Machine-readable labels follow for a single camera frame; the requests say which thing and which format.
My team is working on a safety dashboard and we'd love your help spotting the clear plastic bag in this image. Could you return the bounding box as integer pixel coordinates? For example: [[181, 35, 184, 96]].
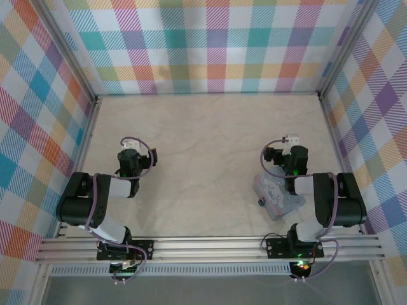
[[252, 173, 307, 220]]

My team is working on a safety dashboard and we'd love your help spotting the right controller circuit board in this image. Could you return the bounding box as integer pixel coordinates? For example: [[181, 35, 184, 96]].
[[291, 259, 312, 277]]

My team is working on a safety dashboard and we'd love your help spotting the controller circuit board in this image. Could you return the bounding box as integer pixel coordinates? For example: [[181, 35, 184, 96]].
[[291, 259, 312, 277], [109, 259, 142, 278]]

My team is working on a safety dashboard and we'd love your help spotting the left controller circuit board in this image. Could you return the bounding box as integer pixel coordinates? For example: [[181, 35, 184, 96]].
[[109, 259, 142, 278]]

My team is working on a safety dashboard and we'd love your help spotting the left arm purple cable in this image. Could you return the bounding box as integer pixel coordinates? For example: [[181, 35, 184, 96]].
[[85, 136, 156, 236]]

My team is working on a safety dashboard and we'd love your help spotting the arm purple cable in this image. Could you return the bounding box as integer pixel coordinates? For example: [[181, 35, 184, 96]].
[[85, 136, 156, 236], [260, 138, 340, 238]]

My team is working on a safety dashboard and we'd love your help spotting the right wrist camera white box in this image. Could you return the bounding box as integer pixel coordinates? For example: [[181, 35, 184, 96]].
[[284, 133, 300, 155]]

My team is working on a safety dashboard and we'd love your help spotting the aluminium side floor rail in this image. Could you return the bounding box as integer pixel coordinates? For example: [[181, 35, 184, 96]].
[[54, 97, 103, 238], [319, 94, 366, 234]]

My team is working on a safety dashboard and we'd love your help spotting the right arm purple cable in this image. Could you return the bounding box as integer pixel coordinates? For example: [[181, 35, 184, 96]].
[[260, 138, 340, 238]]

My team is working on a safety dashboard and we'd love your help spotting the aluminium rear floor rail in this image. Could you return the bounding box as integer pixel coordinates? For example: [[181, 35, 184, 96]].
[[96, 91, 322, 98]]

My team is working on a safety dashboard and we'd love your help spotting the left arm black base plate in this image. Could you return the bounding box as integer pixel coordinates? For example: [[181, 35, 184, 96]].
[[96, 238, 155, 261]]

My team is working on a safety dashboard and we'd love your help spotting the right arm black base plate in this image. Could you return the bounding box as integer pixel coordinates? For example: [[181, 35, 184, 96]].
[[265, 236, 325, 259]]

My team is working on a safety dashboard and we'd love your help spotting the aluminium mounting rail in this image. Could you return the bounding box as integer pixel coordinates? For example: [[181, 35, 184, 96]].
[[34, 234, 386, 264]]

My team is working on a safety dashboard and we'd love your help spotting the grey slotted cable duct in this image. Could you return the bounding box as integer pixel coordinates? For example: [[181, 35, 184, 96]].
[[50, 264, 293, 278]]

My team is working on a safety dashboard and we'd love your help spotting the aluminium frame post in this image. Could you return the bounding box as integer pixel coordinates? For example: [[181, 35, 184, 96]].
[[319, 0, 378, 98], [37, 0, 98, 100]]

